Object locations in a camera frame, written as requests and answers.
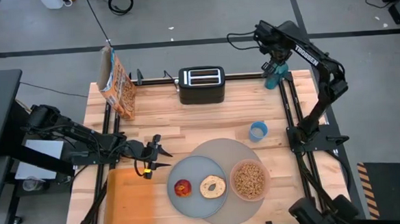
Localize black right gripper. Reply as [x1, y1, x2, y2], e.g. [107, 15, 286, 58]
[260, 40, 294, 79]

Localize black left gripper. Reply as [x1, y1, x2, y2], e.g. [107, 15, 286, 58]
[141, 133, 175, 180]

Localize teal water bottle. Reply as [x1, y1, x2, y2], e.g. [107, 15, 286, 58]
[264, 62, 290, 90]

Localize red yellow apple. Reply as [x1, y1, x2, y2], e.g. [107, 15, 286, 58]
[173, 178, 193, 199]

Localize toasted bagel half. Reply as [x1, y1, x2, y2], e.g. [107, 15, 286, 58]
[199, 174, 228, 200]

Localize orange cereal box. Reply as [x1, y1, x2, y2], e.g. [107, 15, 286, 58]
[95, 45, 139, 123]

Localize grey-blue round plate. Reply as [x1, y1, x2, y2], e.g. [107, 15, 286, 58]
[164, 153, 230, 221]

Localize black two-slot toaster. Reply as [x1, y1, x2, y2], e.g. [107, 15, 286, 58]
[177, 65, 227, 106]

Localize blue cup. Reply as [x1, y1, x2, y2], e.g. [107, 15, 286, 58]
[248, 120, 269, 144]

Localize grey round placemat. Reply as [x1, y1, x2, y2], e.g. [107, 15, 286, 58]
[187, 136, 269, 224]

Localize pink bowl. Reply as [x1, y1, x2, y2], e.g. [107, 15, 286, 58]
[228, 158, 273, 203]

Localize brown cereal pieces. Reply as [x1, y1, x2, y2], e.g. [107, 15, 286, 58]
[232, 162, 267, 200]

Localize white sheet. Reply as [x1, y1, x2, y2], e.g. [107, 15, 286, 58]
[12, 138, 67, 182]

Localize clear plastic cup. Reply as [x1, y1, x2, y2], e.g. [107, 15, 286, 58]
[21, 175, 47, 192]

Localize black bulky object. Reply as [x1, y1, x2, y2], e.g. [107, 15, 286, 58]
[288, 192, 360, 224]

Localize black mat yellow hazard stripes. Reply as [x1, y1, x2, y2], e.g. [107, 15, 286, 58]
[356, 160, 400, 223]

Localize white container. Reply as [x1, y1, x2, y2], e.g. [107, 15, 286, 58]
[38, 0, 66, 11]

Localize black aluminium table frame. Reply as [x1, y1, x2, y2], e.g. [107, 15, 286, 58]
[59, 66, 358, 224]

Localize thin black floor cable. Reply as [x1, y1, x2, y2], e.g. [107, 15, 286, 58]
[19, 78, 89, 101]

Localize coiled black cable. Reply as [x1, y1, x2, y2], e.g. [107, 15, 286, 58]
[107, 0, 135, 16]

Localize long black floor cable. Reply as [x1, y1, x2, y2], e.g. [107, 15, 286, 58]
[84, 0, 114, 50]

